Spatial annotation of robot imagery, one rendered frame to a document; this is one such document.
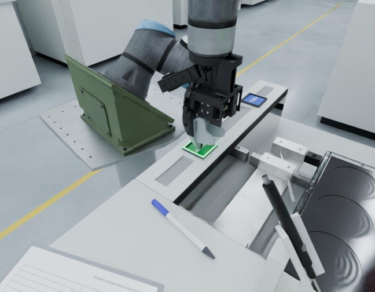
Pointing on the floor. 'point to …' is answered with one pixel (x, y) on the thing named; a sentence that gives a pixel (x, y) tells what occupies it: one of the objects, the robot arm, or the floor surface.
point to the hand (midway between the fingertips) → (197, 142)
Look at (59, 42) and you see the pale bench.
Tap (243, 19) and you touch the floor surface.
